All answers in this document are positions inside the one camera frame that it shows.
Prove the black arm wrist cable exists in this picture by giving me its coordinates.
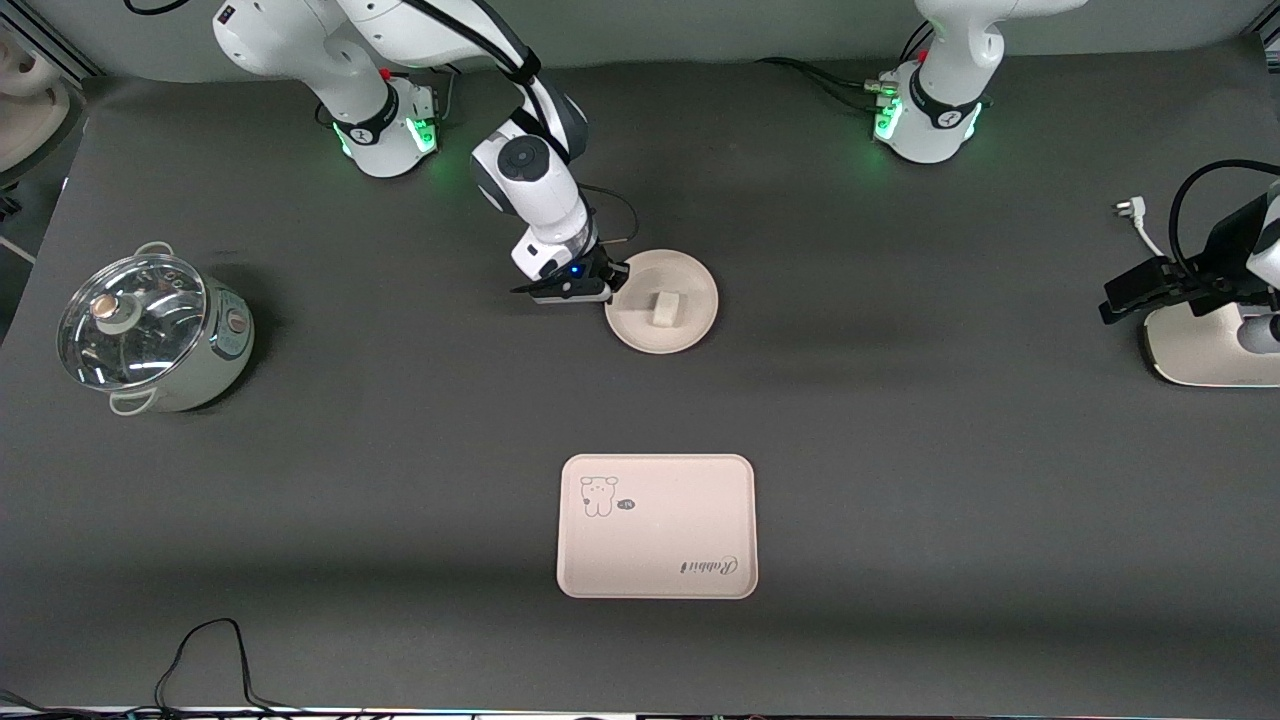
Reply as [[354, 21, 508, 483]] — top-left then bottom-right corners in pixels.
[[400, 0, 641, 246], [1170, 160, 1280, 283]]

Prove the beige round object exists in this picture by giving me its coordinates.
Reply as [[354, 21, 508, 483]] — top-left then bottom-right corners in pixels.
[[0, 20, 73, 183]]

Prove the beige tray with bear print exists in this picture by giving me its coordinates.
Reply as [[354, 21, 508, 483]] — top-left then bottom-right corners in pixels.
[[556, 453, 759, 600]]

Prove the thin black looped cable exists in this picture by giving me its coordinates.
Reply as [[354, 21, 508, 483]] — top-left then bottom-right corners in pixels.
[[155, 618, 301, 713]]

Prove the electric pot with glass lid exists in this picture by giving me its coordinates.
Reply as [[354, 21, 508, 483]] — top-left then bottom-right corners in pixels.
[[57, 241, 256, 417]]

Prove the black right arm wrist cable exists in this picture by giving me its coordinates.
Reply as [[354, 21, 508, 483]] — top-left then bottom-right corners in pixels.
[[400, 0, 641, 246]]

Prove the cream white toaster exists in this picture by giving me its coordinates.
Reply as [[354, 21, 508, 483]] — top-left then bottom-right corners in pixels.
[[1143, 300, 1280, 388]]

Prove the round beige plate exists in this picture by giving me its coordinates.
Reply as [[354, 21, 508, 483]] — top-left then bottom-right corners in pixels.
[[604, 249, 720, 355]]

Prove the black left arm wrist cable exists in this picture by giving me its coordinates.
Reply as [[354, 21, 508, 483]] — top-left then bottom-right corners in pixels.
[[1170, 160, 1280, 283]]

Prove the black right arm base cable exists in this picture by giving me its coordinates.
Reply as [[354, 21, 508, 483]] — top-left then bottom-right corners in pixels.
[[385, 65, 471, 126]]

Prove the white toaster power cord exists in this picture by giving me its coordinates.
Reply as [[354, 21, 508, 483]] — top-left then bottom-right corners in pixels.
[[1113, 197, 1169, 261]]

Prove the black arm base cable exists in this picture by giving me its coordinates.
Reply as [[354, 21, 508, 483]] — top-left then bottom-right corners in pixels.
[[385, 65, 471, 126], [755, 20, 936, 113]]

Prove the black left arm base cable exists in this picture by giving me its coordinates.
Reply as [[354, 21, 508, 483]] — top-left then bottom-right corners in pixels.
[[755, 20, 936, 113]]

